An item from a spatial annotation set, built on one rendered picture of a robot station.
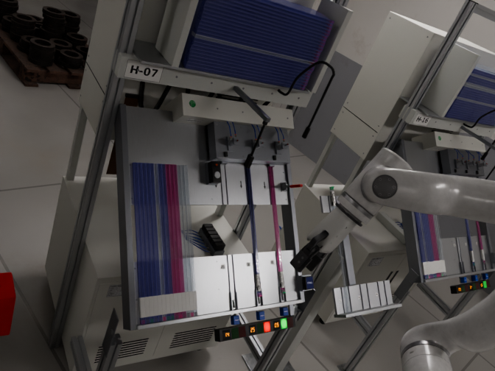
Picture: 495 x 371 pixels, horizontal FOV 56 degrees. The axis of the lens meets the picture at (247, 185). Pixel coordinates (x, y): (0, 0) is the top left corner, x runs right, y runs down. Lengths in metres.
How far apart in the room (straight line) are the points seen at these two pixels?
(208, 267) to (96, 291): 0.44
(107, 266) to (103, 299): 0.13
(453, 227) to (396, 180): 3.49
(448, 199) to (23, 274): 2.12
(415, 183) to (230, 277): 0.89
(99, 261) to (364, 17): 3.64
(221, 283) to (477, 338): 0.82
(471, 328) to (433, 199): 0.40
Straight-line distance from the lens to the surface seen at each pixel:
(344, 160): 4.79
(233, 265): 1.67
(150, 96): 1.75
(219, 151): 1.64
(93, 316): 1.91
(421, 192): 0.95
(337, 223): 1.00
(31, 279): 2.60
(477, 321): 1.25
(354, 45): 4.79
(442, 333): 1.32
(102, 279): 1.77
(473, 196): 1.05
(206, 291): 1.61
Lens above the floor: 1.84
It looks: 28 degrees down
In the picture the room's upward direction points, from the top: 23 degrees clockwise
